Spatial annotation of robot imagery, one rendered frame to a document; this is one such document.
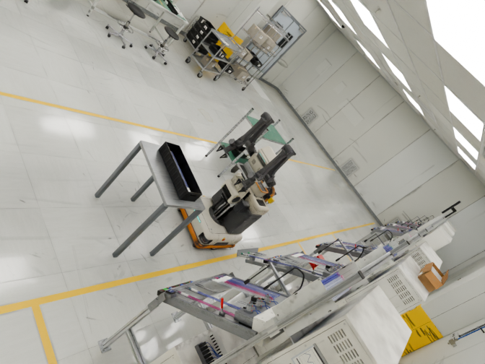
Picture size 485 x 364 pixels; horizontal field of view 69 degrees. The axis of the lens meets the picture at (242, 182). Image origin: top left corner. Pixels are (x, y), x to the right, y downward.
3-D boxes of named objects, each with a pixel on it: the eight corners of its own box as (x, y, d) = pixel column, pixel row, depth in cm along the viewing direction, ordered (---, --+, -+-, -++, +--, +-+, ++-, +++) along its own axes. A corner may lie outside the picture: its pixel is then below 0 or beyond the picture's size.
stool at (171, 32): (138, 43, 664) (156, 19, 641) (154, 46, 712) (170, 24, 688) (157, 65, 664) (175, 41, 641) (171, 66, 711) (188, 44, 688)
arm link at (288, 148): (300, 152, 324) (294, 144, 329) (291, 151, 315) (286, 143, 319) (270, 183, 348) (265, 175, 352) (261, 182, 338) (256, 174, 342)
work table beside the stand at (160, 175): (133, 198, 376) (178, 150, 343) (154, 256, 344) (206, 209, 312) (94, 194, 340) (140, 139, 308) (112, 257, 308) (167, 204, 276)
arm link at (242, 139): (273, 120, 339) (267, 112, 344) (269, 118, 334) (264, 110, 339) (242, 149, 356) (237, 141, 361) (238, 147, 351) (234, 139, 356)
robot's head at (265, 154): (268, 152, 373) (270, 144, 361) (277, 167, 364) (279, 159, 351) (255, 157, 369) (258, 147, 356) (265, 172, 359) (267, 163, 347)
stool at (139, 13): (100, 24, 596) (120, -6, 571) (125, 37, 640) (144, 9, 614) (110, 43, 578) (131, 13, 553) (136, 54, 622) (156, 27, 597)
